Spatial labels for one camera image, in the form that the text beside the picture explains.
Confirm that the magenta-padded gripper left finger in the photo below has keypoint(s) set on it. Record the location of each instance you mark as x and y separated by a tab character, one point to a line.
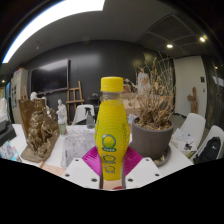
78	170

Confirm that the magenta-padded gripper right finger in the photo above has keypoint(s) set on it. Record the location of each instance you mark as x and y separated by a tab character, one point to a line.
146	170

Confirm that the yellow drink bottle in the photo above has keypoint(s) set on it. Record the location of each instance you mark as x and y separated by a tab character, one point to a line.
111	123

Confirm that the grey plant saucer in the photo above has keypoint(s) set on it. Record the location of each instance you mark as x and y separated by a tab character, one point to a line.
165	156

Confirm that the printed grey paper sheet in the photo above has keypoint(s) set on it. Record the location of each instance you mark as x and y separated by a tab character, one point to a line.
78	146

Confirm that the dried plant in grey pot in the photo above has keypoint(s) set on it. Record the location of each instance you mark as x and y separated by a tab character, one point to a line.
150	138

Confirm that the clear pump bottle green label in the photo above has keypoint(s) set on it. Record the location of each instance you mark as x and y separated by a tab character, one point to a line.
62	129

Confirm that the white printed leaflet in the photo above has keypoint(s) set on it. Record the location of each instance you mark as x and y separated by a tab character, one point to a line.
183	138

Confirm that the dark spray bottle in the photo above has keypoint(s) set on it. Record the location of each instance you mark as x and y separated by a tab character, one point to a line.
90	120

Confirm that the brown carved wood sculpture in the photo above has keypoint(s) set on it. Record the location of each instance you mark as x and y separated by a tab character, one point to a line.
41	133

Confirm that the white plastic chair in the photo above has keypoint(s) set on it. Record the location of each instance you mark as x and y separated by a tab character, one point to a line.
193	125
80	113
216	131

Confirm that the small white plaster figurine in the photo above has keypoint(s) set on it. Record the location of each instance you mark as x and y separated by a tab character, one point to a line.
61	111

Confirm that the black backpack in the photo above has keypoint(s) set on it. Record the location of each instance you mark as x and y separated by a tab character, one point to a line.
209	150

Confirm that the cardboard box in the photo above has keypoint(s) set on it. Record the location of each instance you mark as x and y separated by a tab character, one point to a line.
130	105

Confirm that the wooden easel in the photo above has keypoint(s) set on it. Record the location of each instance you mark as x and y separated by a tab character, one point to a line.
75	100

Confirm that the colourful painted canvas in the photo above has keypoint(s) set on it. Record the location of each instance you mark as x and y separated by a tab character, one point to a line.
8	151

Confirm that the black case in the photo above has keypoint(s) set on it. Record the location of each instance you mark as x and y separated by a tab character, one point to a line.
6	131

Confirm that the carved wooden figure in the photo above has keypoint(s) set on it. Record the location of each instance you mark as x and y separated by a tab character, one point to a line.
192	100

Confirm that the white plaster bust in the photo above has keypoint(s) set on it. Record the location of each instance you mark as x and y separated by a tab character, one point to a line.
33	96

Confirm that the white plaster figure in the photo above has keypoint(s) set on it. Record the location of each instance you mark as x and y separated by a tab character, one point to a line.
143	83

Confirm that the round ceiling spotlight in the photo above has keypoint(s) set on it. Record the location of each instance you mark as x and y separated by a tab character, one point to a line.
169	46
202	39

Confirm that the black wall screen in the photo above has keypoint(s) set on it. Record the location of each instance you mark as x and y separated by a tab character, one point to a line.
50	76

